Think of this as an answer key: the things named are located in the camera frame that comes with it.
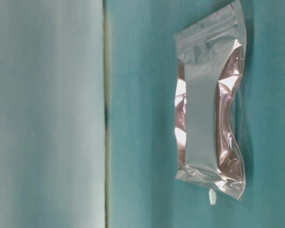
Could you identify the silver zip bag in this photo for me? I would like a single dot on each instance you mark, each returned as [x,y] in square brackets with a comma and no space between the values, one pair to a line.
[211,58]

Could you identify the white tape marker bottom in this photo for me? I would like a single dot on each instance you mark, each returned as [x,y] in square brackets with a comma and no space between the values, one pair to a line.
[212,192]

